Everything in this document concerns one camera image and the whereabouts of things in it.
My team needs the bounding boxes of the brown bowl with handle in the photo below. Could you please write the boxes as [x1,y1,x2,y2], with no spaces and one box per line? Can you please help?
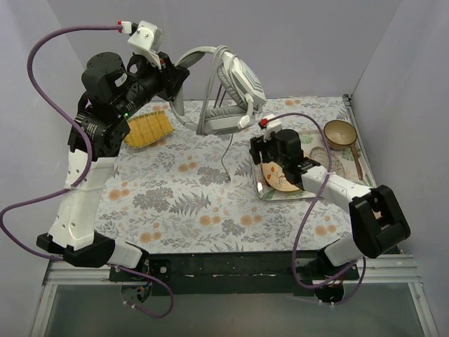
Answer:
[323,120,363,180]

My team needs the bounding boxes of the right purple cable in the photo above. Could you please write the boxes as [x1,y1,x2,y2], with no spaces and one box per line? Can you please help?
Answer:
[269,112,367,305]

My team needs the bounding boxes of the floral table mat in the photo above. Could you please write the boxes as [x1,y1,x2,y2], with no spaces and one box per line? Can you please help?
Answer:
[83,96,392,253]

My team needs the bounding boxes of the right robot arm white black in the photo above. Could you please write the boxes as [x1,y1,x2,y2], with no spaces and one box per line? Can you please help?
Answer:
[250,129,411,279]

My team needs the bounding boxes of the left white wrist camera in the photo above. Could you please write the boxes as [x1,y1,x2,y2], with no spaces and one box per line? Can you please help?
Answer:
[128,20,162,70]

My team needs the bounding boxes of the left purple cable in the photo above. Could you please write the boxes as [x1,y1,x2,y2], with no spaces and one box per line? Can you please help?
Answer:
[0,21,175,319]

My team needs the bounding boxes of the purple cable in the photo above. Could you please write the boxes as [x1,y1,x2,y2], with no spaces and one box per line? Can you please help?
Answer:
[269,112,367,305]
[0,21,175,319]

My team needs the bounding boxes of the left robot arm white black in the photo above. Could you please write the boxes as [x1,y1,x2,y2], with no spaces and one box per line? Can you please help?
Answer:
[36,52,189,281]

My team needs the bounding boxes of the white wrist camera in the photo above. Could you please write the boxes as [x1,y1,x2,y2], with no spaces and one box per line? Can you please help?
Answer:
[128,20,162,70]
[258,114,282,143]

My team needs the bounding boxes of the speckled oval plate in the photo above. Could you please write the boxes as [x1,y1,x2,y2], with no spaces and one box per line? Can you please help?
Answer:
[309,146,346,178]

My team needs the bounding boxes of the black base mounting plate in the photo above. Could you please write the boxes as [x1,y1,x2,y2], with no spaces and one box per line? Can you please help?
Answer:
[108,249,348,296]

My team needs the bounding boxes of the white grey gaming headphones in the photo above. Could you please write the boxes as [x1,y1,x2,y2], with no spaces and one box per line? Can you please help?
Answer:
[170,46,267,136]

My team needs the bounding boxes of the aluminium frame rail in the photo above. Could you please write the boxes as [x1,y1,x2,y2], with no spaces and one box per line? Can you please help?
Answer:
[43,254,422,286]

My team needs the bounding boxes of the leaf pattern serving tray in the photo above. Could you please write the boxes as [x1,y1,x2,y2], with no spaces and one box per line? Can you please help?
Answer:
[252,131,375,201]

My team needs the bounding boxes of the grey headphone cable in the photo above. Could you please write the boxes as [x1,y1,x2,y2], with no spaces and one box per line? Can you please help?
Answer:
[194,45,236,183]

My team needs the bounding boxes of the yellow woven bamboo tray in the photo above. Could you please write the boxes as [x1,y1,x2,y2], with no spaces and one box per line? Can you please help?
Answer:
[124,110,174,148]

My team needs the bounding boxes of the beige bird plate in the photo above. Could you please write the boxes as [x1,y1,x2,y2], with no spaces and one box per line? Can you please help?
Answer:
[262,162,302,192]

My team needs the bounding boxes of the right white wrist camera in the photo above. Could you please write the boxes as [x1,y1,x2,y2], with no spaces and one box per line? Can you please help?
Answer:
[258,114,282,143]

